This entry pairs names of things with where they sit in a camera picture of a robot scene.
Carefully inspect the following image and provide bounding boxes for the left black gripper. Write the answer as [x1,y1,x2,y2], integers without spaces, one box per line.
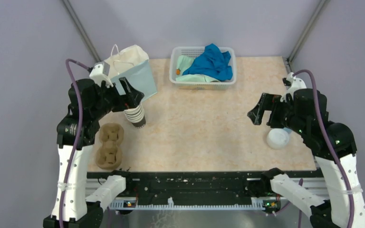
[90,76,144,119]

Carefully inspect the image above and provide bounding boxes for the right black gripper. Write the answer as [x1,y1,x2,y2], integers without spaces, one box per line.
[247,91,307,134]

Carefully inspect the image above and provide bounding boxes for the stack of paper cups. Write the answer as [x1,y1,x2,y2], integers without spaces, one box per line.
[124,104,146,128]

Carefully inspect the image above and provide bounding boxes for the stack of white lids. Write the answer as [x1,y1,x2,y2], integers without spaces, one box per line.
[266,128,290,150]

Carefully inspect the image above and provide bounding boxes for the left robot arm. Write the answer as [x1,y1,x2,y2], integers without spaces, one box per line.
[43,77,144,228]

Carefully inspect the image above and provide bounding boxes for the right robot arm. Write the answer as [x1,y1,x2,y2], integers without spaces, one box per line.
[247,88,365,228]

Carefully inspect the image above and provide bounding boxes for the blue straw holder cup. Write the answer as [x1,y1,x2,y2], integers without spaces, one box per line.
[283,127,292,134]

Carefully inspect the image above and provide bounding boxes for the pale blue paper bag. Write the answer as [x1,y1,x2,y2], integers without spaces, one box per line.
[105,44,157,101]

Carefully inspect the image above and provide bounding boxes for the mint green cloth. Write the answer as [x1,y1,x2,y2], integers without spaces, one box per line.
[175,55,220,83]

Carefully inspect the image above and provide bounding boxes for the brown cardboard cup carrier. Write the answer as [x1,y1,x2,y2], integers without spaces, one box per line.
[96,123,124,171]

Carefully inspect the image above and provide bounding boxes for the white plastic basket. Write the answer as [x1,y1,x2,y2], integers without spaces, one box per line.
[169,46,237,90]

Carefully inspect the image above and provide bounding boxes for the blue cloth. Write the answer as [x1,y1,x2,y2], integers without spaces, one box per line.
[182,43,233,81]

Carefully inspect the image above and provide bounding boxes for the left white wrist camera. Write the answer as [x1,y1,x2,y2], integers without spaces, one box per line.
[89,61,114,88]

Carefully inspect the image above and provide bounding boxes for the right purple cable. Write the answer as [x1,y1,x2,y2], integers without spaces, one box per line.
[291,69,356,228]

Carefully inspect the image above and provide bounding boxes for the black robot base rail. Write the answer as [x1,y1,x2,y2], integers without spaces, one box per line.
[86,170,328,211]

